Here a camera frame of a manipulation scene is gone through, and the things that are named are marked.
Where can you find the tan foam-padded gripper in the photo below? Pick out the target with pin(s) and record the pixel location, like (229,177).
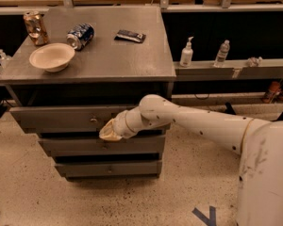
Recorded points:
(120,125)

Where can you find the grey top drawer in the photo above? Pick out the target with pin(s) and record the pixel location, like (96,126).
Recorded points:
(65,119)

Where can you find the grey drawer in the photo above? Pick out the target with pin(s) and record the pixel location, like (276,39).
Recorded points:
(110,169)
(76,146)
(65,119)

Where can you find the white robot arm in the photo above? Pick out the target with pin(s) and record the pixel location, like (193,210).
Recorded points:
(258,142)

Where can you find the grey bottom drawer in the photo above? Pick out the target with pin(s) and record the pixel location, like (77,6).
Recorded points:
(110,169)

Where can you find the grey middle drawer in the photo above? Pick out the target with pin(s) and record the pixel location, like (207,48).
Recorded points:
(76,146)

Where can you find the grey drawer cabinet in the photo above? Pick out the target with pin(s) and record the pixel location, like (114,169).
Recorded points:
(105,72)

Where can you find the white bowl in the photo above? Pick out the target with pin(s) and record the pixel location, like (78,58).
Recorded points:
(52,57)

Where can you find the black snack wrapper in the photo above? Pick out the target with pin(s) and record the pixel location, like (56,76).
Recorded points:
(131,36)

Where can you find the blue soda can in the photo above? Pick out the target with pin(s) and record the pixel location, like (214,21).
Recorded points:
(79,36)

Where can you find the white pump bottle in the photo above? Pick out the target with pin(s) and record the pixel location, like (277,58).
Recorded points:
(186,54)

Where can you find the black chair base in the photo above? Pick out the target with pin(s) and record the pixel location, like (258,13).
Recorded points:
(229,110)

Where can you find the small clear sanitizer bottle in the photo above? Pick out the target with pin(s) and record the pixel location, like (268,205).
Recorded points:
(4,59)

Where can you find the gold crushed soda can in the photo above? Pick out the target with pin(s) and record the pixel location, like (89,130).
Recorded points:
(35,27)

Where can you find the clear water bottle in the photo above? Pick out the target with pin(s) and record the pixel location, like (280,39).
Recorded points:
(222,54)

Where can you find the crumpled clear plastic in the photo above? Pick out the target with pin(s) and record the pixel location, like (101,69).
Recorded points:
(254,61)

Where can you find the orange bottles under shelf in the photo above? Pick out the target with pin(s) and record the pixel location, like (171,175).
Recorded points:
(274,91)

